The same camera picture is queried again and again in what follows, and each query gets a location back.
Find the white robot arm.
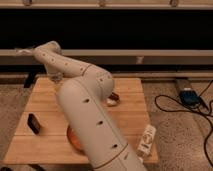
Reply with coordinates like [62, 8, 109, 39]
[33, 41, 147, 171]

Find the black eraser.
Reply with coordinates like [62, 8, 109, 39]
[27, 113, 41, 134]

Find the red and white ceramic cup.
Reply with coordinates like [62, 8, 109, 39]
[106, 93, 120, 106]

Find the orange ceramic bowl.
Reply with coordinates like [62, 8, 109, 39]
[67, 126, 83, 153]

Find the wooden table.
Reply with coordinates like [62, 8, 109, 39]
[4, 77, 150, 164]

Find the white remote control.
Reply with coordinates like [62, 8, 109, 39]
[137, 124, 156, 157]

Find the blue power adapter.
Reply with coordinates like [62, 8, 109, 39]
[179, 89, 199, 106]

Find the black cable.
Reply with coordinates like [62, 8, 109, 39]
[154, 79, 213, 164]

